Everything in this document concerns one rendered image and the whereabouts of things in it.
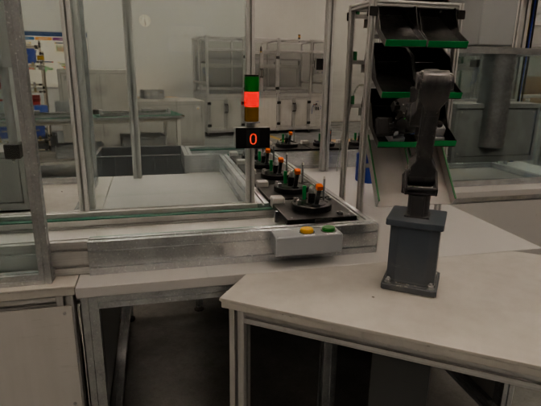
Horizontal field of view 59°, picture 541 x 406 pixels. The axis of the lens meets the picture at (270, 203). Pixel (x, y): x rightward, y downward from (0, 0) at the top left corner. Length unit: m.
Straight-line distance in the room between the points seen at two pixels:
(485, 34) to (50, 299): 2.24
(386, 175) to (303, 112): 9.58
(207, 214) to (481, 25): 1.67
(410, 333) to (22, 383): 1.07
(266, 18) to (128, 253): 11.66
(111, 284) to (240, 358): 0.41
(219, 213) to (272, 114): 9.32
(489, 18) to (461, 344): 1.87
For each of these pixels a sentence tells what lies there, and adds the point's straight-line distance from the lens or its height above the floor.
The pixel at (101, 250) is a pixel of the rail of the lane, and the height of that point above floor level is 0.93.
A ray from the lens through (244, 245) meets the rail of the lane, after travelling 1.46.
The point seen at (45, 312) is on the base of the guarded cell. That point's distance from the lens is 1.47.
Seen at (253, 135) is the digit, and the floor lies 1.21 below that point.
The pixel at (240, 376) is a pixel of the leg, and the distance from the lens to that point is 1.39.
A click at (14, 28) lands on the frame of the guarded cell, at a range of 1.35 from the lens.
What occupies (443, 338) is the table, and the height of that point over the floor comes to 0.86.
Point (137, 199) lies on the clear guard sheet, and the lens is 1.73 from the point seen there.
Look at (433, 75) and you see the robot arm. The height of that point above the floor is 1.43.
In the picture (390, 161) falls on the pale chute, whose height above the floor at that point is 1.12.
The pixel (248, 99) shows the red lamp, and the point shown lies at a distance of 1.65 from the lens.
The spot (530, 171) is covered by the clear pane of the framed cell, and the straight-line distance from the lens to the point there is 2.92.
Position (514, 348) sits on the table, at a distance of 1.20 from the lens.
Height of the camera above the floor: 1.44
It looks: 16 degrees down
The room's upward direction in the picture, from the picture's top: 1 degrees clockwise
